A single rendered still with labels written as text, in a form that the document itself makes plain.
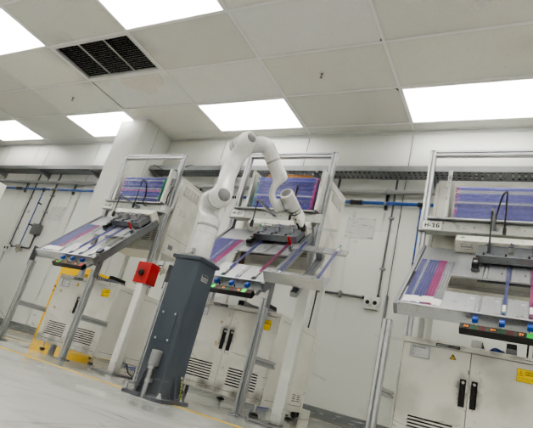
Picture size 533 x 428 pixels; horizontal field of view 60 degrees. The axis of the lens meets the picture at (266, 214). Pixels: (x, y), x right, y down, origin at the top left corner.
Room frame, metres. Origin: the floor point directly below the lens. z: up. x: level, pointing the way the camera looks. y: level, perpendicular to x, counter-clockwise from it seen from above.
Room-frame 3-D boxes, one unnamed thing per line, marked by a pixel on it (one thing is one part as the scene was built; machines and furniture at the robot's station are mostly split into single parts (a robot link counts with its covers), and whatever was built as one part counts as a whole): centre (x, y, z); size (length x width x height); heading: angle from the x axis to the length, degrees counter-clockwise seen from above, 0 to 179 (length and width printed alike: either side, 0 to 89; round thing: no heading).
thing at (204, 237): (2.43, 0.29, 0.79); 0.19 x 0.19 x 0.18
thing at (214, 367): (3.41, -0.13, 0.31); 0.70 x 0.65 x 0.62; 58
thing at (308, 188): (3.27, -0.11, 1.52); 0.51 x 0.13 x 0.27; 58
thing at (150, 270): (3.39, 0.73, 0.39); 0.24 x 0.24 x 0.78; 58
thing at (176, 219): (4.19, 1.09, 0.95); 1.35 x 0.82 x 1.90; 148
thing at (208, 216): (2.46, 0.31, 1.00); 0.19 x 0.12 x 0.24; 27
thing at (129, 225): (4.01, 1.19, 0.66); 1.01 x 0.73 x 1.31; 148
